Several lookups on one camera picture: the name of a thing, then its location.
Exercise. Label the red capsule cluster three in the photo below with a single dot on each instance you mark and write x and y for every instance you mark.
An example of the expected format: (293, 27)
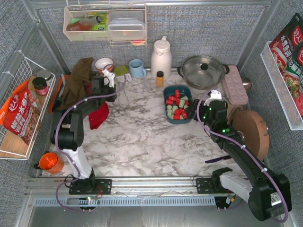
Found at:
(176, 116)

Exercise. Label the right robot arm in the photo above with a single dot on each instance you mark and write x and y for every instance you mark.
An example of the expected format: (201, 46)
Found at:
(270, 195)

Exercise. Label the pink egg tray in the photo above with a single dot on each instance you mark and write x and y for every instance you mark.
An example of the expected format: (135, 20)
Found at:
(233, 86)

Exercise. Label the white wire basket right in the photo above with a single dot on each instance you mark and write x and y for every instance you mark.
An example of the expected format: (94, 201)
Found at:
(287, 103)

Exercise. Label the orange spice bottle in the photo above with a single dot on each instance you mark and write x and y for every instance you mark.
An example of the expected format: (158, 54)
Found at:
(159, 78)

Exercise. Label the green drink packet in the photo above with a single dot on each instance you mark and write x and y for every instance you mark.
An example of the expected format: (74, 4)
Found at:
(101, 21)

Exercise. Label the purple knife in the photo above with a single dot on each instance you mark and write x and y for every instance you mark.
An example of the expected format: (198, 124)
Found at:
(218, 159)

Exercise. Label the white orange bowl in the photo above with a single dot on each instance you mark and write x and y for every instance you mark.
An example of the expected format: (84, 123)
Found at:
(104, 63)

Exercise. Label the white thermos jug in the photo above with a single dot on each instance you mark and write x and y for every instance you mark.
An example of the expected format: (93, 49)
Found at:
(161, 58)

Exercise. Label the round wooden board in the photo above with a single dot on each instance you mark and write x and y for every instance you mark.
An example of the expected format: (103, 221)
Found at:
(253, 130)

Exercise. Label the dark lid jar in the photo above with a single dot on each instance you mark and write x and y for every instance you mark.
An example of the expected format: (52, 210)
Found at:
(40, 86)

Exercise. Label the red capsule cluster one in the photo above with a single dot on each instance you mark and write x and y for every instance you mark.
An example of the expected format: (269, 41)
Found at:
(172, 98)

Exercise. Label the teal storage basket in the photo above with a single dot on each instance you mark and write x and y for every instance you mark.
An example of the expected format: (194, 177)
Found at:
(184, 91)

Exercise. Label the orange tray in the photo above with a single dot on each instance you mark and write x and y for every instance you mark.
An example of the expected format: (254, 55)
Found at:
(56, 102)

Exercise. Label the red capsule top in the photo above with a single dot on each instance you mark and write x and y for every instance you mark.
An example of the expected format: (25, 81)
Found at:
(177, 93)

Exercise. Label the orange cup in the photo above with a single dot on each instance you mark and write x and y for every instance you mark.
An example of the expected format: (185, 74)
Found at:
(50, 162)

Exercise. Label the red capsule cluster two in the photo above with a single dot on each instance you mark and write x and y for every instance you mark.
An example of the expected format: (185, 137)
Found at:
(184, 115)

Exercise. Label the steel pot with lid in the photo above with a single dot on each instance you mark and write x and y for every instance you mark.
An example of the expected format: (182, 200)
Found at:
(203, 72)

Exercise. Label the blue mug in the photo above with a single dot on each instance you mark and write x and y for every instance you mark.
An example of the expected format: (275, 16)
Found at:
(136, 69)

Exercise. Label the red capsule cluster four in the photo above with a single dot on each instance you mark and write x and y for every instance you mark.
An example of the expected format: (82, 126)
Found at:
(177, 112)

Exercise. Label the cream wall rack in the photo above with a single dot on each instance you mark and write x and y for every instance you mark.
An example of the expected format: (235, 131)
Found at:
(78, 28)

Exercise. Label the orange snack bag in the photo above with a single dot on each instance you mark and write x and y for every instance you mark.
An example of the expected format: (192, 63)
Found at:
(18, 115)

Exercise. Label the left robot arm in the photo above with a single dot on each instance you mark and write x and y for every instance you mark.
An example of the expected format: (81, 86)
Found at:
(68, 129)

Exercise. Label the clear plastic containers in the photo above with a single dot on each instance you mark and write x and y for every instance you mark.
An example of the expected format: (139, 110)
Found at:
(126, 25)

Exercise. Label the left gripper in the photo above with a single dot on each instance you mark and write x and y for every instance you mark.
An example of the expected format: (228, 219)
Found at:
(95, 83)

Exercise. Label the red cloth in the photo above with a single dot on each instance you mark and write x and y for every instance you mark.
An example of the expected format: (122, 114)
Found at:
(99, 113)

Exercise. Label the brown cloth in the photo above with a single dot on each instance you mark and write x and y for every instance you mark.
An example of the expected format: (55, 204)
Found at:
(76, 83)

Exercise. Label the green lid cup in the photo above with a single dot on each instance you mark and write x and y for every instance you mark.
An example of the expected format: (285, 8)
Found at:
(122, 74)

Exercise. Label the steel ladle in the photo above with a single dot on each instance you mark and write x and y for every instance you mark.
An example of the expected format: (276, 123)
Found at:
(247, 84)

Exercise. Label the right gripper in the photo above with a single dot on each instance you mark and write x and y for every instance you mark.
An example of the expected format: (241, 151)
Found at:
(196, 109)

